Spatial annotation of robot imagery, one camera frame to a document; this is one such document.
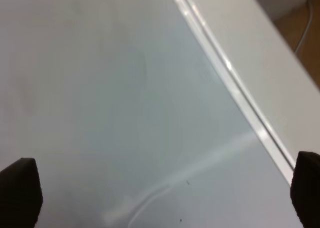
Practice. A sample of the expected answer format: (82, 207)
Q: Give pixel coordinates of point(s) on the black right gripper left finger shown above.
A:
(21, 197)

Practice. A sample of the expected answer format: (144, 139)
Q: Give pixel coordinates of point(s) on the white aluminium-framed whiteboard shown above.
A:
(131, 120)

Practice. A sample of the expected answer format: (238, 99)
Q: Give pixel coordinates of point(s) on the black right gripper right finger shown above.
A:
(305, 189)

